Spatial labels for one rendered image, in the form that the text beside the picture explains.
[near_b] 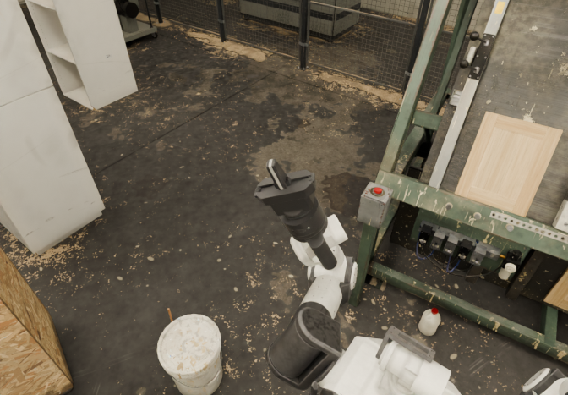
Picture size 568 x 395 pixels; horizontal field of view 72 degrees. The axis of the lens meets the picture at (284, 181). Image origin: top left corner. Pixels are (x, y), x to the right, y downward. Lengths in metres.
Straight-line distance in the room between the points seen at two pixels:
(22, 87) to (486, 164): 2.49
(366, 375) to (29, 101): 2.35
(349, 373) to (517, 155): 1.44
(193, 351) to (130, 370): 0.55
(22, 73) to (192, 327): 1.67
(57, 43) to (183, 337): 3.76
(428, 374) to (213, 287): 2.02
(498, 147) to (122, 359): 2.24
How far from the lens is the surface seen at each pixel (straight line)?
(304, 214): 0.79
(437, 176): 2.03
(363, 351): 0.90
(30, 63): 2.67
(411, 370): 0.78
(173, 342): 2.09
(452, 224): 2.06
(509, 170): 2.05
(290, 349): 0.91
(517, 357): 2.72
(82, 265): 3.04
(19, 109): 2.71
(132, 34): 6.24
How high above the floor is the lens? 2.16
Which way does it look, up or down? 41 degrees down
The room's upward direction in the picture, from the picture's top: straight up
